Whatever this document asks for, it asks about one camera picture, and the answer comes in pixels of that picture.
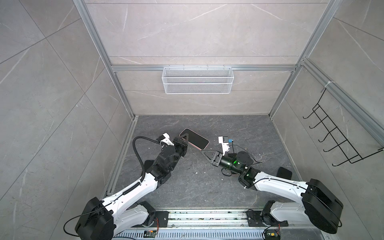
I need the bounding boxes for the small circuit board left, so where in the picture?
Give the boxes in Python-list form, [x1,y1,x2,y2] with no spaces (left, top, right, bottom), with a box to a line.
[143,230,158,239]

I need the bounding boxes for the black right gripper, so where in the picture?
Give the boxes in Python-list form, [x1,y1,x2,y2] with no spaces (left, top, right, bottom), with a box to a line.
[202,150,245,177]

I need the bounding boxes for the white wire mesh basket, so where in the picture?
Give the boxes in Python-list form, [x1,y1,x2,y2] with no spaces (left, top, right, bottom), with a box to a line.
[162,67,235,95]

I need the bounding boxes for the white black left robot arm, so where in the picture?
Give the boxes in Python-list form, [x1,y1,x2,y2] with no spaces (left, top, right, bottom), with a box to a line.
[75,134,189,240]

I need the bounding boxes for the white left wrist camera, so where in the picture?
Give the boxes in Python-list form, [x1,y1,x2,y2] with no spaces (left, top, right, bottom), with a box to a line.
[157,133,174,146]

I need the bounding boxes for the black pad right side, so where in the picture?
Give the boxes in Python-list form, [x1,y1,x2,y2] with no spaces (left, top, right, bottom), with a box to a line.
[276,167,293,180]

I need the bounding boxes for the black wire hook rack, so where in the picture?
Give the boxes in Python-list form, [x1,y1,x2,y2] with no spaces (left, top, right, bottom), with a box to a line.
[302,88,384,167]

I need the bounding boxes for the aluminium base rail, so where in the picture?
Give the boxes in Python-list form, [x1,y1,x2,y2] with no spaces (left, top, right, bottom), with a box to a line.
[114,209,335,240]

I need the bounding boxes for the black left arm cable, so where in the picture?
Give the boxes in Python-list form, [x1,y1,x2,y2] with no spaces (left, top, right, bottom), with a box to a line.
[132,135,161,181]

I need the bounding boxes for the small circuit board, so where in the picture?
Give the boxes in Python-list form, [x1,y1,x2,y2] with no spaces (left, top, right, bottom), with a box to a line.
[143,230,158,239]
[264,230,281,240]

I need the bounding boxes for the small circuit board right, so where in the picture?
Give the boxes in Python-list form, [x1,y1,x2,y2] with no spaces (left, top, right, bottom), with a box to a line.
[264,230,281,240]

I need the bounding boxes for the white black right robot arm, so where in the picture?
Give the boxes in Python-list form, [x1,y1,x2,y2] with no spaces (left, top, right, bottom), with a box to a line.
[201,150,344,234]

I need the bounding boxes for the black phone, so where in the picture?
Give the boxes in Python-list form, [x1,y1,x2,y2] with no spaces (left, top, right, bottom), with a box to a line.
[179,128,209,150]

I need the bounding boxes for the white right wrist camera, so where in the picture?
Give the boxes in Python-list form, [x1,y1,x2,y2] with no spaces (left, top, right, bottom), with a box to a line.
[218,136,234,155]

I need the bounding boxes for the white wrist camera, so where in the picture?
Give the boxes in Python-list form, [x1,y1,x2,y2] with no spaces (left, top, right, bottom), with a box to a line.
[218,136,234,155]
[157,133,174,146]

